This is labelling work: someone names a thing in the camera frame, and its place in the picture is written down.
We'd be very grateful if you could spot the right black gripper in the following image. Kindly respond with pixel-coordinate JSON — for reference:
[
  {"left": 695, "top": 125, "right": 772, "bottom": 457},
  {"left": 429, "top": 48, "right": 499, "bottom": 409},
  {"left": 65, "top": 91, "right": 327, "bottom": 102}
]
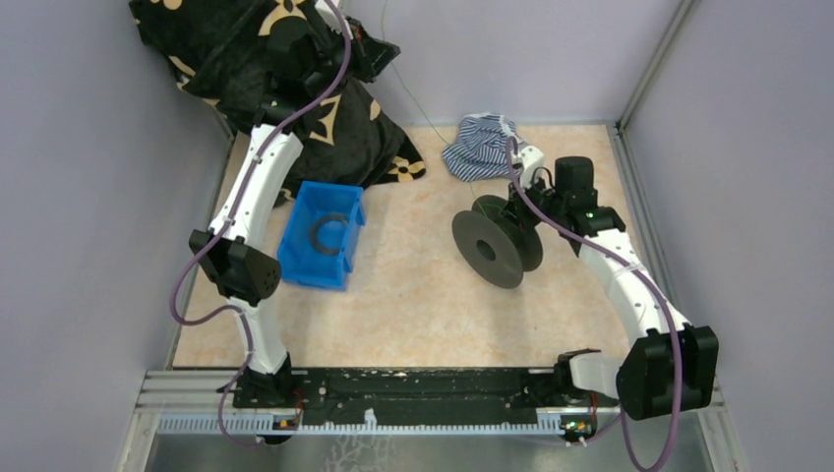
[{"left": 499, "top": 171, "right": 566, "bottom": 233}]

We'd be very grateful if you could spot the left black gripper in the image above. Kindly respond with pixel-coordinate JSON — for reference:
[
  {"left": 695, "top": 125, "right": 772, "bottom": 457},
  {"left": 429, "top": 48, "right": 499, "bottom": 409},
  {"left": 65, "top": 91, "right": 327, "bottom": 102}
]
[{"left": 304, "top": 15, "right": 398, "bottom": 94}]

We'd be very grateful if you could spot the black cable spool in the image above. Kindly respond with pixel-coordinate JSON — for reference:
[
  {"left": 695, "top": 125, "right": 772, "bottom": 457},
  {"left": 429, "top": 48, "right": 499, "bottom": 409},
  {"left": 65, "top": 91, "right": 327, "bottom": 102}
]
[{"left": 451, "top": 195, "right": 544, "bottom": 289}]

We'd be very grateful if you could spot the thin green wire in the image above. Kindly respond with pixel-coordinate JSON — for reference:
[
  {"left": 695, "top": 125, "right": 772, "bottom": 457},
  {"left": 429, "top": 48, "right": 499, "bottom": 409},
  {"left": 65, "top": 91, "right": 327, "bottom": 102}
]
[{"left": 381, "top": 0, "right": 509, "bottom": 219}]

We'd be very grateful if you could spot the blue plastic bin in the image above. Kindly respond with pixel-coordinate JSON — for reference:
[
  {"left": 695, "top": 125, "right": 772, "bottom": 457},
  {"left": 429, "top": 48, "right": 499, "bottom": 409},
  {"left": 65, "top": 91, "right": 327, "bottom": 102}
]
[{"left": 277, "top": 181, "right": 366, "bottom": 291}]

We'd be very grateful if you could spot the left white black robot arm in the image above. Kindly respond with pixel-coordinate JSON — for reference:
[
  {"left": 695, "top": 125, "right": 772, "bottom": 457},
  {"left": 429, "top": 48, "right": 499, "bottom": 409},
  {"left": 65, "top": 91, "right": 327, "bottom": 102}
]
[{"left": 186, "top": 11, "right": 400, "bottom": 407}]

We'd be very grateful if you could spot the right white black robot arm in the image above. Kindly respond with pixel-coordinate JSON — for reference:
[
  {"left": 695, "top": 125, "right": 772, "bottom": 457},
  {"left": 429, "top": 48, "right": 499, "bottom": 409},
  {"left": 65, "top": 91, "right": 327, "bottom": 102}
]
[{"left": 510, "top": 155, "right": 719, "bottom": 421}]

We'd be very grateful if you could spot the blue white striped cloth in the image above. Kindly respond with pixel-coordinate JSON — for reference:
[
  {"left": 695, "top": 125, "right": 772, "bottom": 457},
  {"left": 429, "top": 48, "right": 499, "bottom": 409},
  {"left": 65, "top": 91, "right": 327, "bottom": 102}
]
[{"left": 442, "top": 112, "right": 527, "bottom": 182}]

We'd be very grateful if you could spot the black beige floral blanket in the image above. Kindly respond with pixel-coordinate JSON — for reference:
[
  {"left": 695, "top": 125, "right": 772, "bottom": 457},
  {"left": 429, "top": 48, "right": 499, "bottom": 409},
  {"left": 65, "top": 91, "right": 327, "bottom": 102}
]
[{"left": 129, "top": 1, "right": 426, "bottom": 199}]

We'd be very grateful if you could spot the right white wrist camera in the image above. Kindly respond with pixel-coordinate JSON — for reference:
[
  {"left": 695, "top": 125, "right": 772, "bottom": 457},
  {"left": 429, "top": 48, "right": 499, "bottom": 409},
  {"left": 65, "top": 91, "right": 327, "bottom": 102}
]
[{"left": 512, "top": 144, "right": 545, "bottom": 188}]

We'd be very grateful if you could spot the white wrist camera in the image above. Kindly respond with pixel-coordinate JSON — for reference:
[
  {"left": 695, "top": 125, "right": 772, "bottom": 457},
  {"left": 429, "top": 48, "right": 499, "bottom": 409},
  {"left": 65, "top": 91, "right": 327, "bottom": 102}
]
[
  {"left": 315, "top": 0, "right": 354, "bottom": 39},
  {"left": 512, "top": 144, "right": 545, "bottom": 188}
]

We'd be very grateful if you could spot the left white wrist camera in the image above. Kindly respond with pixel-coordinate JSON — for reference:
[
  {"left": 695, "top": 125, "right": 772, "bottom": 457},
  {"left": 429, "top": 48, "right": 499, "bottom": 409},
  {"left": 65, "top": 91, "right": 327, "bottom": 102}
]
[{"left": 315, "top": 0, "right": 354, "bottom": 39}]

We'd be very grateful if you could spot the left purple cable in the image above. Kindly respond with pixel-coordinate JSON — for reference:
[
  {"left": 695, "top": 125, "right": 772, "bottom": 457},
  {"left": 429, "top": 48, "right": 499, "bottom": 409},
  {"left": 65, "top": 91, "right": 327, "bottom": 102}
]
[{"left": 169, "top": 0, "right": 354, "bottom": 449}]

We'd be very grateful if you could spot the aluminium frame rail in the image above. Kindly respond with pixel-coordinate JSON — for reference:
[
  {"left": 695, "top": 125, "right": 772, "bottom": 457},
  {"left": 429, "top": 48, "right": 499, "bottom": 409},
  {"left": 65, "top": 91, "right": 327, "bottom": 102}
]
[{"left": 133, "top": 368, "right": 728, "bottom": 418}]

